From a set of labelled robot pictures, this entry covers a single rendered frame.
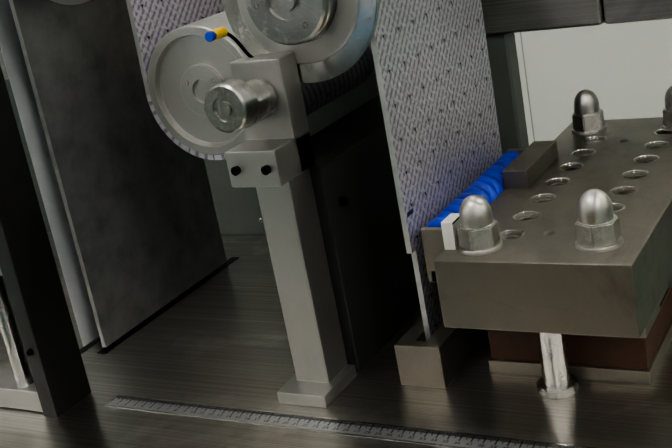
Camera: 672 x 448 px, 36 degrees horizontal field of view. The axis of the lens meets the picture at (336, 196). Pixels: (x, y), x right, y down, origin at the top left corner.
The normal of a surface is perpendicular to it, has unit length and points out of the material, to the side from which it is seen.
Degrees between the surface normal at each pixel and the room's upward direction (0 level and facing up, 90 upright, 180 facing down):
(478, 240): 90
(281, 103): 90
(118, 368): 0
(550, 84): 90
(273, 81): 90
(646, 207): 0
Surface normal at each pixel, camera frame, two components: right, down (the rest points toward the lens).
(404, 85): 0.87, -0.01
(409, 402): -0.18, -0.94
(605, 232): 0.03, 0.29
